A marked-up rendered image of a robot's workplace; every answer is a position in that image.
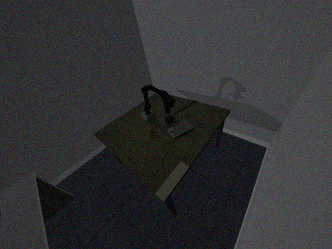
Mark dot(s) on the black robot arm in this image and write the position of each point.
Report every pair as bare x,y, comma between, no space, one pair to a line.
162,94

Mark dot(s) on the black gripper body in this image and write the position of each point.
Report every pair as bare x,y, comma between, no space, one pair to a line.
166,106

